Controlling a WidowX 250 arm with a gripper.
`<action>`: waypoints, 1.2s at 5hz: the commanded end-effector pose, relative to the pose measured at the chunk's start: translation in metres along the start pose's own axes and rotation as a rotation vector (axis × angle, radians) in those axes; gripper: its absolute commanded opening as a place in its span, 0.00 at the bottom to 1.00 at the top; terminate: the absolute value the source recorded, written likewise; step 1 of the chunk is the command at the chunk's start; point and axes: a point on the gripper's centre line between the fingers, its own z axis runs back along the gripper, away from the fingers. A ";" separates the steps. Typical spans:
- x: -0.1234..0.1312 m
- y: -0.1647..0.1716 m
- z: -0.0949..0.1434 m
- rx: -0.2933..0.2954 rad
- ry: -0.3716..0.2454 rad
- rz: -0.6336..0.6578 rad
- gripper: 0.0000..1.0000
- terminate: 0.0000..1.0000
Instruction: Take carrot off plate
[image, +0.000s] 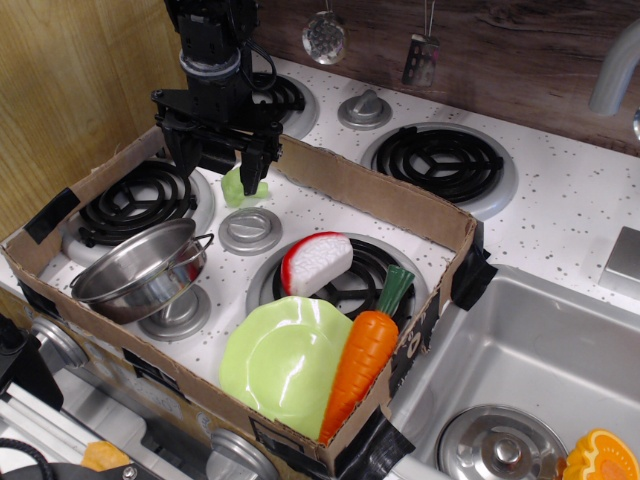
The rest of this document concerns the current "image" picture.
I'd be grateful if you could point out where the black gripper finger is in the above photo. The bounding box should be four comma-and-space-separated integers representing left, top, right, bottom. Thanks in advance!
161, 126, 201, 177
240, 144, 271, 196

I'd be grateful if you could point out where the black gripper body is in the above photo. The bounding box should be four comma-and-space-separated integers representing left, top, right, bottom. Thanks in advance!
151, 74, 283, 173

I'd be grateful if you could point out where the orange toy carrot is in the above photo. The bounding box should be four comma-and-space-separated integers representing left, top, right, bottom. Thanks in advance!
318, 265, 415, 445

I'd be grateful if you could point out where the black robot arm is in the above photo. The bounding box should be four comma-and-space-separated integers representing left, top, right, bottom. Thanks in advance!
151, 1, 283, 196

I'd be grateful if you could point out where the light green plastic plate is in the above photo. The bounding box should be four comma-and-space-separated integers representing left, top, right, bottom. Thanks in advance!
219, 296, 353, 440

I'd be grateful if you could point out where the green toy broccoli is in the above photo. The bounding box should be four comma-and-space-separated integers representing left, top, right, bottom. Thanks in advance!
221, 167, 269, 208

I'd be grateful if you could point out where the back left black burner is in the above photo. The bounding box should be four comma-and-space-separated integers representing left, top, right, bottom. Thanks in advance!
252, 72, 306, 123

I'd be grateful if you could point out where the black burner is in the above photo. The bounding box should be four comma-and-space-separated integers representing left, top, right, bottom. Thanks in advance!
371, 126, 505, 203
272, 238, 417, 321
252, 72, 306, 123
77, 160, 198, 247

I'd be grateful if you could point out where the front left black burner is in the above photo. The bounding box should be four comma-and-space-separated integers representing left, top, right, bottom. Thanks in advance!
77, 160, 198, 247

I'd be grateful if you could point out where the silver stove knob centre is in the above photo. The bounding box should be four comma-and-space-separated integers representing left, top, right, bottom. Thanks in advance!
218, 207, 283, 256

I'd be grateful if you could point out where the red white toy radish slice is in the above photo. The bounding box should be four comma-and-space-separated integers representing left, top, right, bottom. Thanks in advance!
280, 231, 354, 297

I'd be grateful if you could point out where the hanging clear strainer spoon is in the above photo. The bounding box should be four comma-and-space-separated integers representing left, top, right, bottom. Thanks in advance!
302, 1, 348, 65

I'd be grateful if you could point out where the small steel pot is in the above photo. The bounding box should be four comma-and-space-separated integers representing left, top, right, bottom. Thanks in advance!
70, 218, 214, 325

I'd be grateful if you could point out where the front right black burner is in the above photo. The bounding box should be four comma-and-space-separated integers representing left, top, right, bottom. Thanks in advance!
272, 238, 417, 321

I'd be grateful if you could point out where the silver stove knob under pot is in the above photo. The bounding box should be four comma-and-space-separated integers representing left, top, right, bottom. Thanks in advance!
138, 286, 211, 342

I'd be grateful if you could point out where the hanging metal spatula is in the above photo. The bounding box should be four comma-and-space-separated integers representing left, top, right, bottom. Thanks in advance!
401, 1, 440, 88

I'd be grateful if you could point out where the back right black burner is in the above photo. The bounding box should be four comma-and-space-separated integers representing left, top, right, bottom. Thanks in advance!
371, 126, 505, 203

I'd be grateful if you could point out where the silver oven dial left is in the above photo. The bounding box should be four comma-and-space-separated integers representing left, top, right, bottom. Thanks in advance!
31, 317, 89, 374

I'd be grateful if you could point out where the silver oven dial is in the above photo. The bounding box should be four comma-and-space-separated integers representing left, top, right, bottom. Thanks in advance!
206, 428, 280, 480
31, 317, 89, 374

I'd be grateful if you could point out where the black device lower left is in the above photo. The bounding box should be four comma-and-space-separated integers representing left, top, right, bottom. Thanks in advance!
1, 315, 64, 411

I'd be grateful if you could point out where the silver oven dial front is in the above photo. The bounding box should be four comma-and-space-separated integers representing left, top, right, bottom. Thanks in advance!
206, 428, 280, 480

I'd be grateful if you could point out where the cardboard fence box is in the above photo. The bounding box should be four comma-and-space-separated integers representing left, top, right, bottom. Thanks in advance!
2, 127, 488, 479

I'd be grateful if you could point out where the orange chip piece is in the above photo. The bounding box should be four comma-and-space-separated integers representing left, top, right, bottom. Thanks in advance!
80, 441, 130, 472

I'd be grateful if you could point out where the silver faucet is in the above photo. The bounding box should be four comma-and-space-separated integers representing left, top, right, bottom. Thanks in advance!
589, 20, 639, 116

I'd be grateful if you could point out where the steel pot lid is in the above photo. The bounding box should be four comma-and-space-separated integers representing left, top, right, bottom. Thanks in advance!
435, 404, 568, 479

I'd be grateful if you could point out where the steel sink basin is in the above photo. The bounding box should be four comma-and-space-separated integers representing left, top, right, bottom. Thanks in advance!
391, 266, 639, 479

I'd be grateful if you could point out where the orange toy fruit slice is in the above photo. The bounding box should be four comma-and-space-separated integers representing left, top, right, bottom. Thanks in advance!
562, 429, 639, 480

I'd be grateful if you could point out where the black coiled cable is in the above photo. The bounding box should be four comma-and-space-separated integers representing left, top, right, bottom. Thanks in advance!
0, 437, 55, 480

